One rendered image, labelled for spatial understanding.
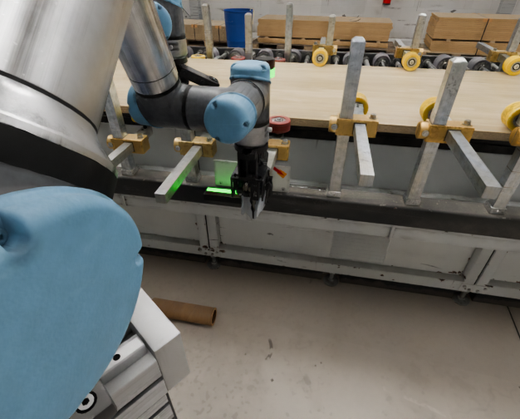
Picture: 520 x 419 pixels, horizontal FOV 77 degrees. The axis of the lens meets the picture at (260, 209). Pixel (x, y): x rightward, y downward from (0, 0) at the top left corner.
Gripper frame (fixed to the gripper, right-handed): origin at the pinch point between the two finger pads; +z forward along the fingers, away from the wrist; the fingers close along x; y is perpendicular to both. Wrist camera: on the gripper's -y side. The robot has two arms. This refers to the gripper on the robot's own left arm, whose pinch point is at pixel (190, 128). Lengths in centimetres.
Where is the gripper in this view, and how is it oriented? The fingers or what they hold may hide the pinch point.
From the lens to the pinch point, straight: 102.4
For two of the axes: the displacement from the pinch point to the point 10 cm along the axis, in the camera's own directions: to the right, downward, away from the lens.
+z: -0.1, 8.0, 6.0
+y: -9.9, 0.9, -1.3
